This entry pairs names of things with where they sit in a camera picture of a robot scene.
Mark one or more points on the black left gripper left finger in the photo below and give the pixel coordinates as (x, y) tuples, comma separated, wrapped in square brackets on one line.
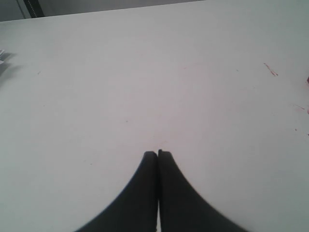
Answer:
[(135, 208)]

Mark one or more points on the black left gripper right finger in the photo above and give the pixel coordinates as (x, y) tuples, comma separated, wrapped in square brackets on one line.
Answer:
[(181, 208)]

